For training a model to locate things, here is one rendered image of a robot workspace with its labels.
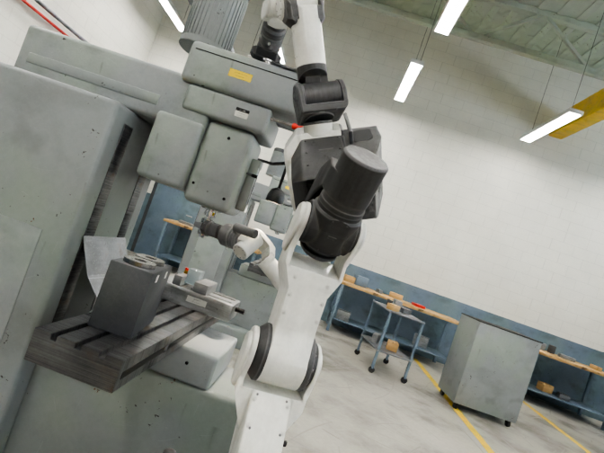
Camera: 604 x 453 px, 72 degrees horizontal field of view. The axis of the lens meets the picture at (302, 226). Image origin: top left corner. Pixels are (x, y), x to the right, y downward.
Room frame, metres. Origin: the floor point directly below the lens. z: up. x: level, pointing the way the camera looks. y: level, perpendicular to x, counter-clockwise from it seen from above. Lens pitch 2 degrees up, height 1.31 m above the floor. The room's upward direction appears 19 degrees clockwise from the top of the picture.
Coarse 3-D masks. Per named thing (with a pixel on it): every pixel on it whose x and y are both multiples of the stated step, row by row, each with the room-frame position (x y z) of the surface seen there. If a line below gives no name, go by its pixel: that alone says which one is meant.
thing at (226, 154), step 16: (208, 128) 1.57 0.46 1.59; (224, 128) 1.56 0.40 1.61; (208, 144) 1.56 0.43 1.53; (224, 144) 1.56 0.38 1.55; (240, 144) 1.55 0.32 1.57; (256, 144) 1.62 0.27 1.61; (208, 160) 1.56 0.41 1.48; (224, 160) 1.56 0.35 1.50; (240, 160) 1.55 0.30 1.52; (192, 176) 1.56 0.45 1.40; (208, 176) 1.56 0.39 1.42; (224, 176) 1.55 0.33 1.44; (240, 176) 1.56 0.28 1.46; (192, 192) 1.56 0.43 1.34; (208, 192) 1.56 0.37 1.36; (224, 192) 1.55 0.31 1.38; (224, 208) 1.55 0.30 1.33
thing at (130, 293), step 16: (128, 256) 1.18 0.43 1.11; (144, 256) 1.28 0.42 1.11; (112, 272) 1.13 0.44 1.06; (128, 272) 1.13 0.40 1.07; (144, 272) 1.14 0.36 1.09; (160, 272) 1.22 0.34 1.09; (112, 288) 1.13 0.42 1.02; (128, 288) 1.14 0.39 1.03; (144, 288) 1.14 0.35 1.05; (160, 288) 1.29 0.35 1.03; (96, 304) 1.13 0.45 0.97; (112, 304) 1.13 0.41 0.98; (128, 304) 1.14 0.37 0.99; (144, 304) 1.16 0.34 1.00; (96, 320) 1.13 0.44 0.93; (112, 320) 1.14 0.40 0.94; (128, 320) 1.14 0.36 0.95; (144, 320) 1.23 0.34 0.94; (128, 336) 1.14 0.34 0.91
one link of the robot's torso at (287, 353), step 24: (288, 240) 1.04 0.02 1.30; (360, 240) 1.02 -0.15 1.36; (288, 264) 1.03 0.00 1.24; (312, 264) 1.09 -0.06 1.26; (336, 264) 1.12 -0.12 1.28; (288, 288) 1.03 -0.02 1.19; (312, 288) 1.04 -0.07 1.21; (336, 288) 1.06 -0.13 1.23; (288, 312) 1.03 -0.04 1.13; (312, 312) 1.04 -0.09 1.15; (264, 336) 1.02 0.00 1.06; (288, 336) 1.02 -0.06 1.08; (312, 336) 1.04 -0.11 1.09; (264, 360) 1.00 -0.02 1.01; (288, 360) 1.01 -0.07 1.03; (312, 360) 1.03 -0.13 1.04; (288, 384) 1.03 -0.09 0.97
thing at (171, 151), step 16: (160, 112) 1.56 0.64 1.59; (160, 128) 1.55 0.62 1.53; (176, 128) 1.55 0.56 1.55; (192, 128) 1.55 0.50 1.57; (160, 144) 1.55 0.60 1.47; (176, 144) 1.55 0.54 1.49; (192, 144) 1.55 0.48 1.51; (144, 160) 1.55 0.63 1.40; (160, 160) 1.55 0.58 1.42; (176, 160) 1.55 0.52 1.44; (192, 160) 1.56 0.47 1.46; (144, 176) 1.57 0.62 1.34; (160, 176) 1.55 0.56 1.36; (176, 176) 1.55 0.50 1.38
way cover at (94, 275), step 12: (84, 240) 1.53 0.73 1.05; (96, 240) 1.61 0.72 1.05; (108, 240) 1.69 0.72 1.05; (120, 240) 1.80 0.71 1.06; (84, 252) 1.52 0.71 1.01; (96, 252) 1.60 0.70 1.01; (108, 252) 1.68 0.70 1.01; (120, 252) 1.78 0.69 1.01; (96, 264) 1.59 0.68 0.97; (108, 264) 1.67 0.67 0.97; (96, 276) 1.57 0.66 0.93; (96, 288) 1.54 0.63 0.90
